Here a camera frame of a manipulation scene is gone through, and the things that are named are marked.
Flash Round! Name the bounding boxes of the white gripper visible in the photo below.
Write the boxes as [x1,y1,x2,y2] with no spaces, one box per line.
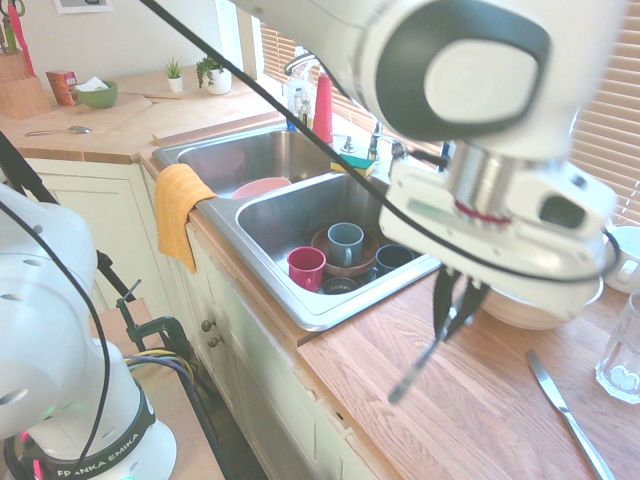
[377,161,622,343]

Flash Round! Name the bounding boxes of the silver metal fork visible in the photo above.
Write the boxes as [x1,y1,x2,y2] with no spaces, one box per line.
[388,305,462,405]

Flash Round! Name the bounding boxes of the stainless steel double sink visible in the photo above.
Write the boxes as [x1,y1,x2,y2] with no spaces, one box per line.
[151,123,444,332]

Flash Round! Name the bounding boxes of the large white bowl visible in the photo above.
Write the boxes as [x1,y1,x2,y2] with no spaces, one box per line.
[478,277,606,332]

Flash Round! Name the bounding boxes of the navy blue mug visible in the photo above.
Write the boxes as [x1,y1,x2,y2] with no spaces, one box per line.
[367,244,416,284]

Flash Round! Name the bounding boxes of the brown wooden bowl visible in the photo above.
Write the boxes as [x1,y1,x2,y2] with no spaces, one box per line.
[310,225,381,278]

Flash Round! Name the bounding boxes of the metal drain strainer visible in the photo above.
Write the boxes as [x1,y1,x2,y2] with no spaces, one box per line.
[319,275,366,298]

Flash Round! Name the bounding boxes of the grey ceramic mug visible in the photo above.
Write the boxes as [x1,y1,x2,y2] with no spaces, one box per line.
[327,222,366,269]

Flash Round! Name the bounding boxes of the silver table knife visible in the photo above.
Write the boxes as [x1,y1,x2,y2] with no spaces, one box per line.
[525,348,617,480]

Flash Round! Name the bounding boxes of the red mug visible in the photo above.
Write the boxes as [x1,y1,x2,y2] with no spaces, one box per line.
[286,246,328,294]

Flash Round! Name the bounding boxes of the yellow and green sponge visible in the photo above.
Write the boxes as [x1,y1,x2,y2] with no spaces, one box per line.
[329,153,377,179]

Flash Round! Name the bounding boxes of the clear drinking glass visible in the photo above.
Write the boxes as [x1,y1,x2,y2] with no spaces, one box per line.
[594,289,640,406]

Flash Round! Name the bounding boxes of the white ceramic mug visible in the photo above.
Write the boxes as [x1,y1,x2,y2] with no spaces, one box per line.
[601,224,640,294]

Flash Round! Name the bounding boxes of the cream kitchen cabinet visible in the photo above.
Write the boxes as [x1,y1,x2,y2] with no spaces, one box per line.
[19,157,381,480]

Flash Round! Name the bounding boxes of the pink plate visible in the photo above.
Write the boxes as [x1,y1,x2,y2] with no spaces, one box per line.
[230,176,293,201]

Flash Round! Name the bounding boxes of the pink cone-shaped bottle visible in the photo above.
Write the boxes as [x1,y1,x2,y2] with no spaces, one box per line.
[312,73,334,144]

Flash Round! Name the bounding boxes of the clear dish soap bottle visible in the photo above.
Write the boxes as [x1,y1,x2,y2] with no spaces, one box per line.
[286,73,317,132]

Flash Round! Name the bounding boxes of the chrome gooseneck faucet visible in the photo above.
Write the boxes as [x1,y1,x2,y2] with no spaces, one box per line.
[283,51,322,77]

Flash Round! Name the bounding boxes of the orange dish cloth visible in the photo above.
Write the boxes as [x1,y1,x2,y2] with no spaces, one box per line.
[153,163,220,275]

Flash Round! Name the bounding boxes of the black metal clamp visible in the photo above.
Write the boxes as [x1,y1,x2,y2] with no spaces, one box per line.
[114,279,194,374]

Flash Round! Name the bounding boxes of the trailing plant in white pot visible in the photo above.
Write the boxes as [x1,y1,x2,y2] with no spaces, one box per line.
[195,55,234,97]

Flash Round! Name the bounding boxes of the small plant in white pot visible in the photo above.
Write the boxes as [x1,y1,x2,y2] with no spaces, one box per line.
[164,56,186,94]

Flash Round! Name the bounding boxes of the green bowl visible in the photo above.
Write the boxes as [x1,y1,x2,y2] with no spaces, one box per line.
[74,79,120,110]

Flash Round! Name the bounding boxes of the silver spoon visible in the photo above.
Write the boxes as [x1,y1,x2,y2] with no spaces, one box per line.
[24,124,94,138]

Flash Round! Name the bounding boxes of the white paper napkin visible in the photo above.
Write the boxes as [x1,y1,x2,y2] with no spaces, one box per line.
[73,76,111,93]

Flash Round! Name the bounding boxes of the orange cardboard box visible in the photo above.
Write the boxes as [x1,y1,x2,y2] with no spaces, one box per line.
[45,69,80,107]

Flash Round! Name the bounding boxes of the wooden knife block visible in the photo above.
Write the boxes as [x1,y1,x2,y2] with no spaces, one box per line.
[0,48,54,121]

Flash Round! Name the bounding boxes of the coloured cable bundle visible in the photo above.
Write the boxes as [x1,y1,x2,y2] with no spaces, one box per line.
[122,348,236,480]

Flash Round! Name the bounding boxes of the white picture frame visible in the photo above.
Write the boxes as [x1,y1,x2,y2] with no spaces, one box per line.
[51,0,116,16]

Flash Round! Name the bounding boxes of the pink handled utensil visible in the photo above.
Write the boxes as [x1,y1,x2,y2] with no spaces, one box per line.
[8,0,37,79]

